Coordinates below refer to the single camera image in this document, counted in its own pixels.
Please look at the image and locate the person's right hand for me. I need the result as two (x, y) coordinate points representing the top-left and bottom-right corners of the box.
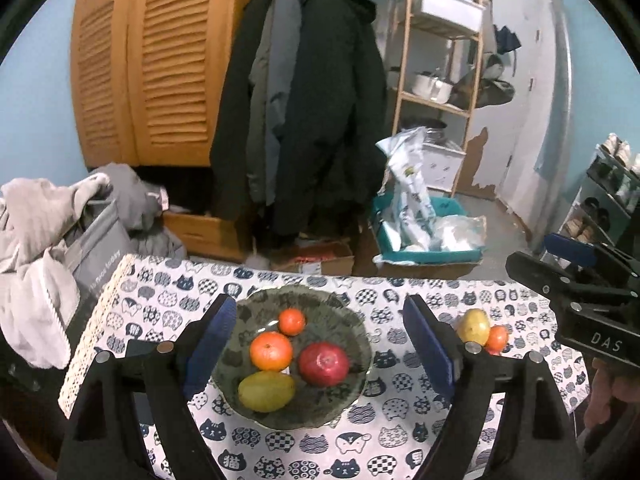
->
(582, 359), (640, 433)

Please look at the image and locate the yellow pear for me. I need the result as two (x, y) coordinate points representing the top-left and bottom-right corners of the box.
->
(458, 309), (492, 347)
(237, 370), (297, 413)

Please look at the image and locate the cat print tablecloth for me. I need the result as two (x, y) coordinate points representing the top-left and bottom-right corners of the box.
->
(57, 254), (596, 480)

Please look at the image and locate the dark grey clothes pile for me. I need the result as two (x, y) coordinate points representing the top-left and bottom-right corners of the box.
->
(90, 162), (188, 261)

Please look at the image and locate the white rice bag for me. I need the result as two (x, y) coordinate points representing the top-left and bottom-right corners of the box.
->
(376, 127), (436, 252)

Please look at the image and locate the green glass plate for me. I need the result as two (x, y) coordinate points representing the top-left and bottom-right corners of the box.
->
(210, 286), (373, 431)

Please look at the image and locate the small tangerine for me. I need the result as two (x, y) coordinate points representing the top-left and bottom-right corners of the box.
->
(277, 308), (306, 337)

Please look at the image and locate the white pot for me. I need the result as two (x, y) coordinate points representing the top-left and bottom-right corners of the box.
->
(412, 71), (453, 101)

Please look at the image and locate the brown cardboard box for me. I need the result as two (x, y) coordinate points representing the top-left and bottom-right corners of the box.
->
(370, 220), (483, 280)

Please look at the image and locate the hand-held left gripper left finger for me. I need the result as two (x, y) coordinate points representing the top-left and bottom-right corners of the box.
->
(60, 294), (238, 480)

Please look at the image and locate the white storage box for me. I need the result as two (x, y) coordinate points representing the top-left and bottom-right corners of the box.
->
(417, 0), (486, 33)

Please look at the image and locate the dark hanging bag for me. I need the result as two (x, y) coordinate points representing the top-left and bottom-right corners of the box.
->
(462, 52), (516, 111)

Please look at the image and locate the navy umbrella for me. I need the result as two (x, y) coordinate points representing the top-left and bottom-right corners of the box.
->
(495, 25), (522, 68)

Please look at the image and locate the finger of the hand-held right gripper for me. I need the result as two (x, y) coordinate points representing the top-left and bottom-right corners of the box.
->
(505, 251), (640, 312)
(545, 234), (640, 286)

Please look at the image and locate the wooden shelf rack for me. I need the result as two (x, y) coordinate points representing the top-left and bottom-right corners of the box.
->
(390, 0), (488, 198)

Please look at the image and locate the steel pot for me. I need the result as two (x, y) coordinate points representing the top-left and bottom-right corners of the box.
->
(405, 119), (448, 143)

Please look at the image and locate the white shoe rack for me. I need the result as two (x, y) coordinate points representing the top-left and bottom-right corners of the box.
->
(562, 142), (640, 251)

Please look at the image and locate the light grey robe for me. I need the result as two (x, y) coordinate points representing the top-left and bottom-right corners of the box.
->
(0, 172), (113, 368)

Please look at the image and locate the red apple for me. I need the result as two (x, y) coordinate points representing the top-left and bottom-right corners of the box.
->
(298, 342), (351, 387)

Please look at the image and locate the clear plastic bag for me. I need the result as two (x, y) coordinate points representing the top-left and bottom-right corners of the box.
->
(431, 214), (487, 251)

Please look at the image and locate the olive coat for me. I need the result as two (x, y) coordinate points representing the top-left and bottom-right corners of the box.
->
(247, 10), (276, 206)

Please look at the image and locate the cardboard box with red print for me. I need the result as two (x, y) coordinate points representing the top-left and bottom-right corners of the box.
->
(270, 240), (356, 276)

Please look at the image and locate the teal box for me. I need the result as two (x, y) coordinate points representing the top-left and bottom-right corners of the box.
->
(372, 195), (485, 266)

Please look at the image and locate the orange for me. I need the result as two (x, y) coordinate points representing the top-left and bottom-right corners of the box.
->
(484, 325), (510, 356)
(249, 331), (294, 371)

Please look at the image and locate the wooden louvered wardrobe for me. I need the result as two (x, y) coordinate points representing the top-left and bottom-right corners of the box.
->
(70, 0), (266, 168)

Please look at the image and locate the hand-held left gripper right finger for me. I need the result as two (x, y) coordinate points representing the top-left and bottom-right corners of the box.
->
(402, 294), (583, 480)

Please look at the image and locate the silver pipe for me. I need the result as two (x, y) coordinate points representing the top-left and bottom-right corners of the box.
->
(530, 0), (573, 256)

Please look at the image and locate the blue-grey coat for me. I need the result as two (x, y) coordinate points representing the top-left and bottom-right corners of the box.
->
(265, 0), (306, 206)

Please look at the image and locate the black jacket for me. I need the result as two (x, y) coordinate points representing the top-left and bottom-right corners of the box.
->
(210, 0), (281, 221)

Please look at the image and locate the grey storage bag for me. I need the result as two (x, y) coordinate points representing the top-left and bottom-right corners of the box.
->
(70, 199), (136, 331)

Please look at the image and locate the black hooded coat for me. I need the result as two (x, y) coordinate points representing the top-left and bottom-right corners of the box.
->
(272, 0), (388, 238)

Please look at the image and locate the white door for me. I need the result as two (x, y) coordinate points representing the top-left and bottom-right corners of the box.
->
(487, 0), (543, 206)

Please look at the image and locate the wooden drawer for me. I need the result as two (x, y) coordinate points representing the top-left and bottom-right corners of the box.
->
(162, 210), (256, 263)

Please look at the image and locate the white drawer bin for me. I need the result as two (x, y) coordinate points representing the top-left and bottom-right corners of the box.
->
(422, 141), (466, 192)

